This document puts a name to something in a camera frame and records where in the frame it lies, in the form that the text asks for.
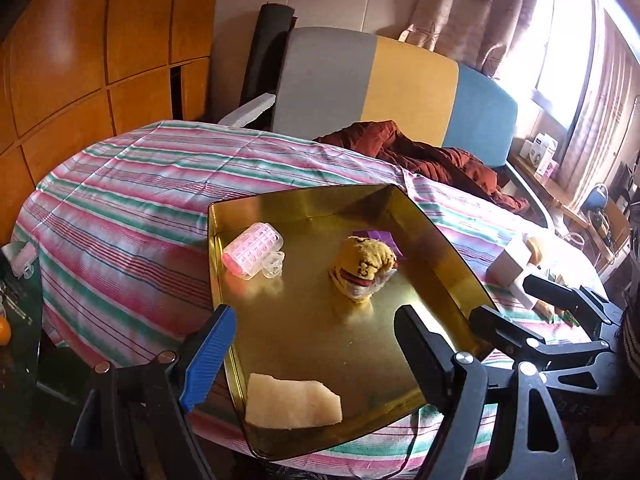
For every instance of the blue round container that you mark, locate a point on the blue round container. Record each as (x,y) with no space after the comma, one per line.
(595,200)

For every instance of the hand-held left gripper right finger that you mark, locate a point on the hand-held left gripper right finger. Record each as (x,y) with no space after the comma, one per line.
(420,355)

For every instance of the white foam piece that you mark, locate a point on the white foam piece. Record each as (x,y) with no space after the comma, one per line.
(247,110)

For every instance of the white boxes on desk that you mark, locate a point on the white boxes on desk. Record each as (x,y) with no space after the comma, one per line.
(542,152)

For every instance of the beige patterned curtain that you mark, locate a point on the beige patterned curtain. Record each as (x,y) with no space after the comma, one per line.
(475,5)

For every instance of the black rolled mat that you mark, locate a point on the black rolled mat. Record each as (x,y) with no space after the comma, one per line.
(265,55)

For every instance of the green white small box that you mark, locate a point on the green white small box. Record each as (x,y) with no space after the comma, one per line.
(555,310)

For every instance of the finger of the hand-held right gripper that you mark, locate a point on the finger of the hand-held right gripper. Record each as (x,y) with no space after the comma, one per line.
(500,330)
(555,292)

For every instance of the pink hair roller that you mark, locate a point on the pink hair roller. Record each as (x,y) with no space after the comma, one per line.
(252,250)

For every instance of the cream white carton box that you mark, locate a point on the cream white carton box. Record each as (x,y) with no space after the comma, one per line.
(507,265)

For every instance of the gold metal tin tray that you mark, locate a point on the gold metal tin tray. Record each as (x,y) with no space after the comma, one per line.
(300,310)

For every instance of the grey yellow blue chair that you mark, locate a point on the grey yellow blue chair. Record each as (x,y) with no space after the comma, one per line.
(400,85)

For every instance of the pink checked curtain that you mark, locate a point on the pink checked curtain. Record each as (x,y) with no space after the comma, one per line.
(610,110)

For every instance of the wooden wardrobe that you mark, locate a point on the wooden wardrobe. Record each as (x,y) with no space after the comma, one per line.
(75,60)

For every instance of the small purple packet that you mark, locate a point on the small purple packet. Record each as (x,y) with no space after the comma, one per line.
(380,235)

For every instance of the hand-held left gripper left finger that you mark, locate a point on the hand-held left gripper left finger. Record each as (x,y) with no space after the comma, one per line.
(207,355)

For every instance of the orange fruit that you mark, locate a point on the orange fruit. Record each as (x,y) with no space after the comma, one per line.
(3,331)

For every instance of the rust red duvet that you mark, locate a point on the rust red duvet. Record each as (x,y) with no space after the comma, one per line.
(425,155)

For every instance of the striped pink green bedsheet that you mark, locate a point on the striped pink green bedsheet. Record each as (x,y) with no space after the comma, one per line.
(125,210)

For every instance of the yellow plush toy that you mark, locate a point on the yellow plush toy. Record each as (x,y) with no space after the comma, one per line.
(362,265)

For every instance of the cream sponge piece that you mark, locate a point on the cream sponge piece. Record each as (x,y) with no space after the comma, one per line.
(290,402)

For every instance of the wooden desk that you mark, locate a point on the wooden desk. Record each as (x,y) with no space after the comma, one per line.
(570,205)

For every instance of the window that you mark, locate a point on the window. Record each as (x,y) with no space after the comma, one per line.
(555,50)

